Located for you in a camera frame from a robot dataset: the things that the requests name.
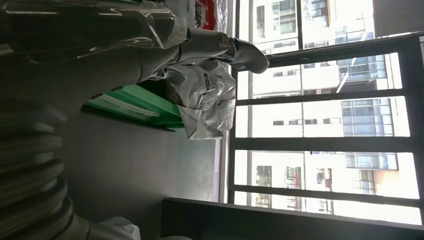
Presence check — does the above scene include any green plastic crate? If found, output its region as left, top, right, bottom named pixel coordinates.
left=81, top=83, right=185, bottom=131

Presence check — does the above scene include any grey parcel bag, crumpled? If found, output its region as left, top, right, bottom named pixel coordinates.
left=163, top=0, right=238, bottom=141

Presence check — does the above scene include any black window frame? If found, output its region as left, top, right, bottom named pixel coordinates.
left=226, top=0, right=424, bottom=229

